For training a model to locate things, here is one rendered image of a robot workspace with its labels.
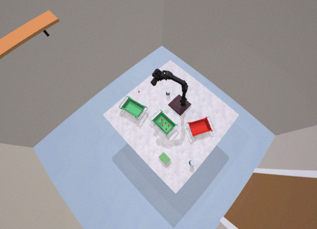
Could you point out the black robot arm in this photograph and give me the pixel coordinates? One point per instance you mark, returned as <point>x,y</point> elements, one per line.
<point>169,76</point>

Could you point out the green rectangular block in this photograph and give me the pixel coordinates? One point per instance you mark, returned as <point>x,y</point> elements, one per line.
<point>164,158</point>

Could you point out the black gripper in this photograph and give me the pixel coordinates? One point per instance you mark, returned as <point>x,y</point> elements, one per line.
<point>154,81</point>

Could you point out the green plastic tray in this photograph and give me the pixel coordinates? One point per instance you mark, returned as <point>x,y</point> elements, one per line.
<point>157,120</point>
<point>133,107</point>

